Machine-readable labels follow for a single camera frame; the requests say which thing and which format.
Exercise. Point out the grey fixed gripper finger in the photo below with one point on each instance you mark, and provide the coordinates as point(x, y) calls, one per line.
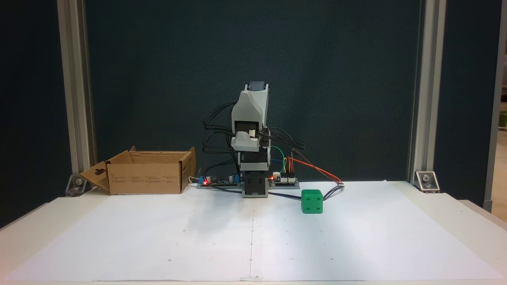
point(245, 147)

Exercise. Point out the brown cardboard box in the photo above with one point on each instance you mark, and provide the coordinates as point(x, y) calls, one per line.
point(146, 178)

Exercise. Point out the aluminium frame post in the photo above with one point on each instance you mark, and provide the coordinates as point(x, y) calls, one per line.
point(75, 99)
point(427, 99)

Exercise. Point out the blue circuit board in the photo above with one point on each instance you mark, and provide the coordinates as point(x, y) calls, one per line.
point(222, 181)

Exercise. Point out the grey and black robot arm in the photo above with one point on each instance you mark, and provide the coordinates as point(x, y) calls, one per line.
point(253, 107)

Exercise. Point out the grey metal upright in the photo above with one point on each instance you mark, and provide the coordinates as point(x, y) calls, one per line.
point(497, 118)

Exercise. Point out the green die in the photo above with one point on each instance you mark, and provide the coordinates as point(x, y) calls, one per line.
point(312, 202)

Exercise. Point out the metal corner bracket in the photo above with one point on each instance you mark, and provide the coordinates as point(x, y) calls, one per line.
point(79, 185)
point(427, 182)

